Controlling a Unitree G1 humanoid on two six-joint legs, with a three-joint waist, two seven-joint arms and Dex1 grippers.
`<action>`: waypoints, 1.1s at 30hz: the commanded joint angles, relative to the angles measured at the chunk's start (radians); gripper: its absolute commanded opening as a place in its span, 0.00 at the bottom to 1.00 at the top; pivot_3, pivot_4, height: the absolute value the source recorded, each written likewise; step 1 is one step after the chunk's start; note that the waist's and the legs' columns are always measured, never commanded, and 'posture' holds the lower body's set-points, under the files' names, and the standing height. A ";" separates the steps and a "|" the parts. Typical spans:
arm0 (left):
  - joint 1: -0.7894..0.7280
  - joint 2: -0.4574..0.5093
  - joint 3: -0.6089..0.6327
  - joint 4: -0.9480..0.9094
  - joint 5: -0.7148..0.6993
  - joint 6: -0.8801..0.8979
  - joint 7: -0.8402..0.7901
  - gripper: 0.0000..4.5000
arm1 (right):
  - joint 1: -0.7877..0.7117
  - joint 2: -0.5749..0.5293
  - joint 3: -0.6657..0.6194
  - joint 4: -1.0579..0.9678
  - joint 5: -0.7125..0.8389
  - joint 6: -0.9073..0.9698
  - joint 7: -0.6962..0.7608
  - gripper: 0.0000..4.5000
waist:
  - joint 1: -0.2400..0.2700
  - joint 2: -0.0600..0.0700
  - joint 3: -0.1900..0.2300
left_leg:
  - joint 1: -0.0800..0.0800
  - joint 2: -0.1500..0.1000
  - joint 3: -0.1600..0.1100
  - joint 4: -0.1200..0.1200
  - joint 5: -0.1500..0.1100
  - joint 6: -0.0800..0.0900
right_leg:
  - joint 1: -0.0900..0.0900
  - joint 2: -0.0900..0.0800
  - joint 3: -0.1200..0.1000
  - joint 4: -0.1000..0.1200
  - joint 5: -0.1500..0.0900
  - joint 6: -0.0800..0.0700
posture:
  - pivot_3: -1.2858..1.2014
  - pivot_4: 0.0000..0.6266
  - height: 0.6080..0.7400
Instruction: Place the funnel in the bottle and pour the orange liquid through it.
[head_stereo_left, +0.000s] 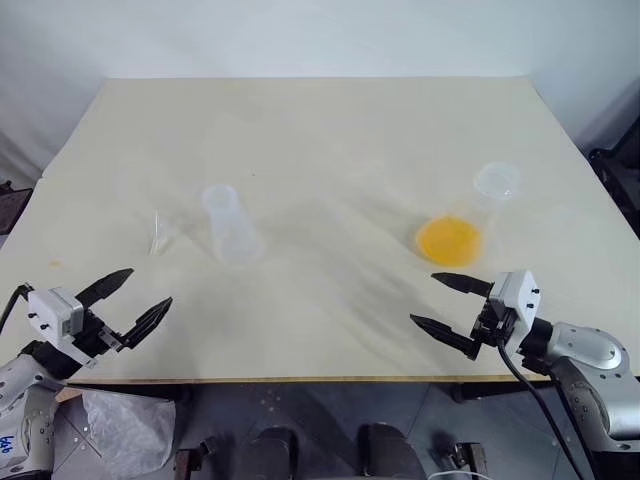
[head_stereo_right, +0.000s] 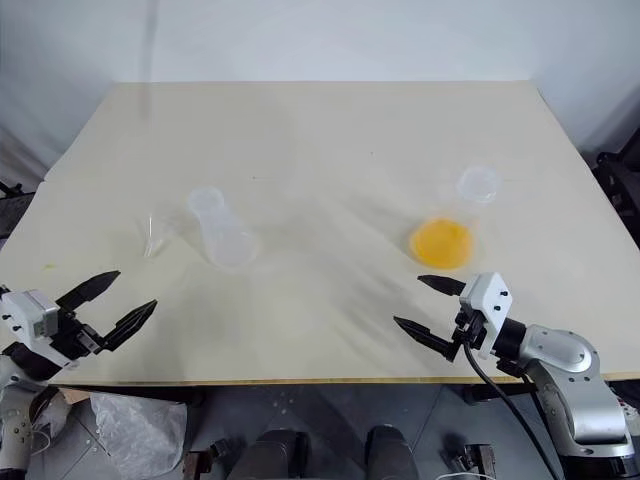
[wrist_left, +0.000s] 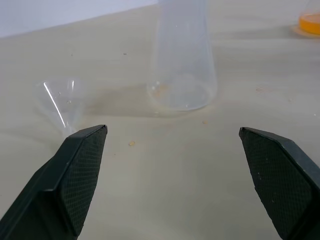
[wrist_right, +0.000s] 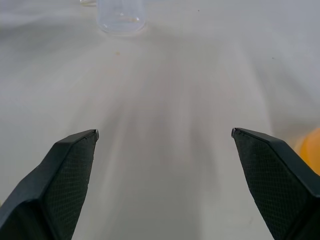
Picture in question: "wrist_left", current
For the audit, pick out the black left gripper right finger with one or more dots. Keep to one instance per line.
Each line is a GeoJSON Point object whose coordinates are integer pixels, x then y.
{"type": "Point", "coordinates": [280, 180]}

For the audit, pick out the large flask with orange liquid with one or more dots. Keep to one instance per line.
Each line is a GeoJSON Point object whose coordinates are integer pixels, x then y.
{"type": "Point", "coordinates": [310, 23]}

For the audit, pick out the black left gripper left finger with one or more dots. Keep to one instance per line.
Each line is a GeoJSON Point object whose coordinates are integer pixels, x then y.
{"type": "Point", "coordinates": [75, 180]}

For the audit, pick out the small clear plastic cup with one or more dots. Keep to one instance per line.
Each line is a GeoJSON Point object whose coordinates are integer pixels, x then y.
{"type": "Point", "coordinates": [62, 100]}

